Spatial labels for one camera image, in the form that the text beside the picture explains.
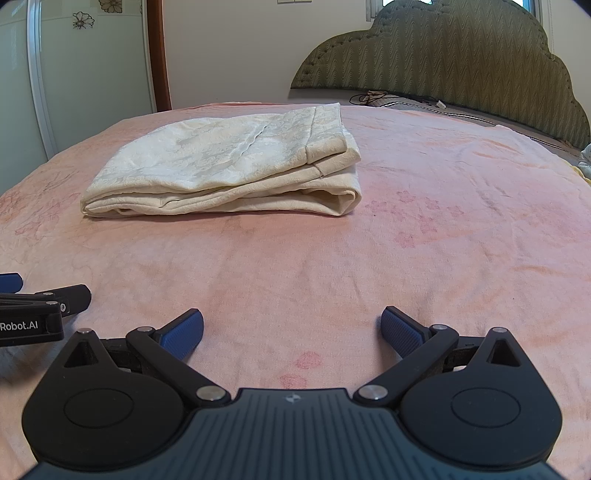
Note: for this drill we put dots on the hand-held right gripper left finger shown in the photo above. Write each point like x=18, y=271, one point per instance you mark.
x=182, y=332

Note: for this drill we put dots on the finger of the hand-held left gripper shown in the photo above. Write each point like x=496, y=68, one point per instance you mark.
x=69, y=297
x=10, y=281

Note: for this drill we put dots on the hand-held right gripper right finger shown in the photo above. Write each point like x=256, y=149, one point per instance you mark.
x=404, y=330

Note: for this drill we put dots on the cream white towel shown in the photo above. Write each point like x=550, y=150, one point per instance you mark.
x=231, y=161

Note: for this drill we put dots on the pink blanket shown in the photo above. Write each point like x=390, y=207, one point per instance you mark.
x=369, y=258

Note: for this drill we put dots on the white flower-print wardrobe door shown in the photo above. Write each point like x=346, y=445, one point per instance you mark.
x=92, y=69

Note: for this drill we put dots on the white charger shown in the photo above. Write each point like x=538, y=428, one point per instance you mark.
x=440, y=104

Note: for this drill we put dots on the green padded headboard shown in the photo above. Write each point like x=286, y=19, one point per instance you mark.
x=438, y=50

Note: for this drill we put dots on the brown wooden door frame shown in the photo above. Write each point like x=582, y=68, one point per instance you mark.
x=159, y=55

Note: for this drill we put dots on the white wall switch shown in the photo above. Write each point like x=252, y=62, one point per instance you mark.
x=291, y=2

